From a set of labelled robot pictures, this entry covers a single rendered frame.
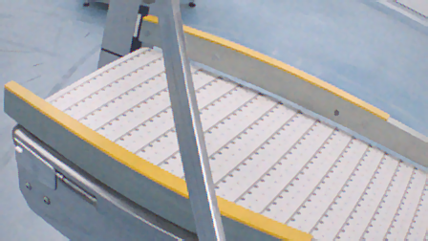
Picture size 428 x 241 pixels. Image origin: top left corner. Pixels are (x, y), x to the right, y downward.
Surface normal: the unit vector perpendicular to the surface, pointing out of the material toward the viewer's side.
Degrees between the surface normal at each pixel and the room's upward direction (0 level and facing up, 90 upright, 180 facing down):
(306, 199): 0
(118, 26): 90
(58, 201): 90
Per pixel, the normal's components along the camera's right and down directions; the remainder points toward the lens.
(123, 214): -0.49, 0.34
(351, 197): 0.18, -0.86
